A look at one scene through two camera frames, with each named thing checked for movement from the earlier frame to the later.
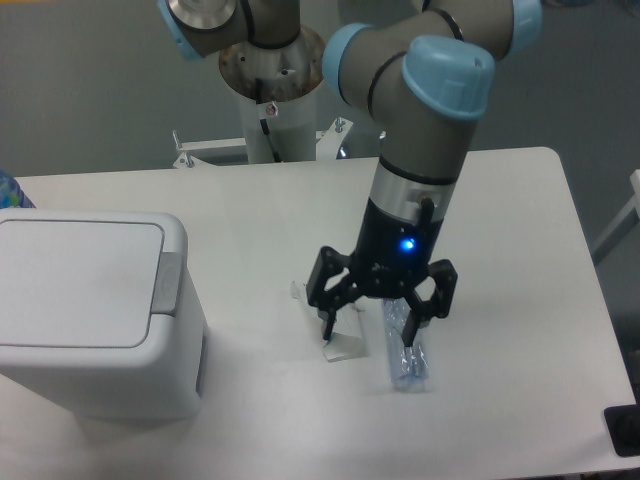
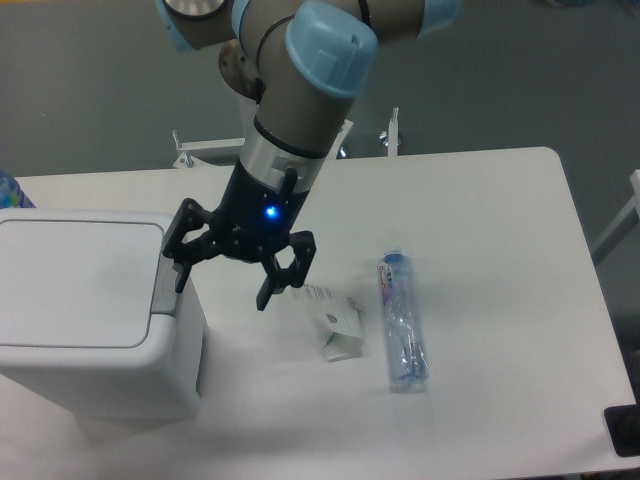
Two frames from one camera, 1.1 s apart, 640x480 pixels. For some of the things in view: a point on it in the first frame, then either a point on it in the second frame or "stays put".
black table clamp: [623, 427] stays put
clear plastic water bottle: [409, 365] stays put
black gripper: [390, 260] -> [255, 218]
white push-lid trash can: [100, 311] stays put
